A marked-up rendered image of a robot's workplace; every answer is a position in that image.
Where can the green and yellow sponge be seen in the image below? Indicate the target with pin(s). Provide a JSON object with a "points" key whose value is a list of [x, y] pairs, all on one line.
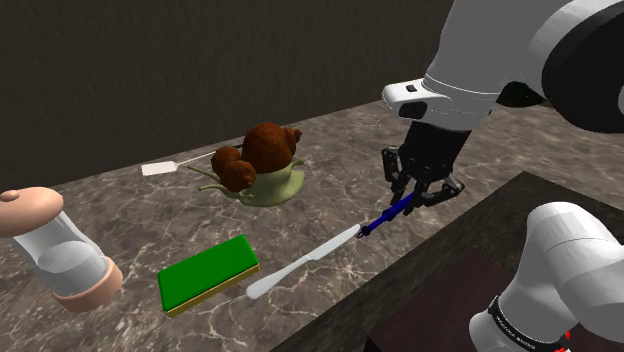
{"points": [[207, 273]]}

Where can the silver table knife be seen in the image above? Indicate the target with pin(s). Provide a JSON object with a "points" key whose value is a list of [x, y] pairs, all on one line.
{"points": [[297, 265]]}

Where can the brown and green plush figure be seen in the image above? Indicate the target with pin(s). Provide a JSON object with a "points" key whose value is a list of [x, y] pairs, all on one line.
{"points": [[265, 156]]}

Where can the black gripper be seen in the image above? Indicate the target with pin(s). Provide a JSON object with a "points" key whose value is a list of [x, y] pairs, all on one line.
{"points": [[431, 151]]}

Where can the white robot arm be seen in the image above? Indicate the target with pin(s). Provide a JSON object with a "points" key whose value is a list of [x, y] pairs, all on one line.
{"points": [[468, 58]]}

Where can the glass mill with beige caps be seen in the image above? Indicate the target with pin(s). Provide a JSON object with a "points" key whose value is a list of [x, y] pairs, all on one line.
{"points": [[63, 253]]}

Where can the white spatula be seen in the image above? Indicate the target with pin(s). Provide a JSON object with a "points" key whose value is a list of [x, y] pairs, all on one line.
{"points": [[158, 168]]}

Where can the dark robot stand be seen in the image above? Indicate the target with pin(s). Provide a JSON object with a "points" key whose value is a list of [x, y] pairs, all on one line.
{"points": [[438, 273]]}

